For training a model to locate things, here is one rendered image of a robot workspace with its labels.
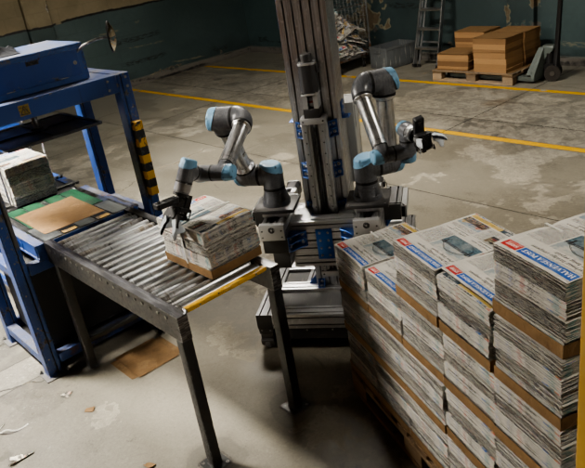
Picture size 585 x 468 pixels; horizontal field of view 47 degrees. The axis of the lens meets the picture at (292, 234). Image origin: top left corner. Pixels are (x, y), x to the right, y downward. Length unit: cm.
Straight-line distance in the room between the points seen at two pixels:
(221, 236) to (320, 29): 118
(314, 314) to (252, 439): 79
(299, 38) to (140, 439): 213
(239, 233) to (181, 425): 106
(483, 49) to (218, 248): 651
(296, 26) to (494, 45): 561
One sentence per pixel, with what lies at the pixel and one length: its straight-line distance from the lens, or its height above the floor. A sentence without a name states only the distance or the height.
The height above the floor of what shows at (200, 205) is 103.
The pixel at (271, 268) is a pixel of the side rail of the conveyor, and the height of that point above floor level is 79.
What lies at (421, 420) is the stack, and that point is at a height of 31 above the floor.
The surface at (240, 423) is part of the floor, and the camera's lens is 342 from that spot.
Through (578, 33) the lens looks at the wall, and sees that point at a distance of 955.
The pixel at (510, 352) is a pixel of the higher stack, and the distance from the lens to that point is 204.
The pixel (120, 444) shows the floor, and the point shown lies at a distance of 353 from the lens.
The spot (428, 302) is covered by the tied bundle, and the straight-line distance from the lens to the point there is 238.
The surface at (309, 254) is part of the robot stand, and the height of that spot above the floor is 52.
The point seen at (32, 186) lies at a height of 90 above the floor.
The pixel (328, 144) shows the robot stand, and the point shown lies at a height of 110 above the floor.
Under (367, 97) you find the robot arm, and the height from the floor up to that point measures 136.
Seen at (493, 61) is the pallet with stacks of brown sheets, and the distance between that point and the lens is 892.
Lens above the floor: 215
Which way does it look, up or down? 24 degrees down
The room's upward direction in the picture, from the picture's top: 9 degrees counter-clockwise
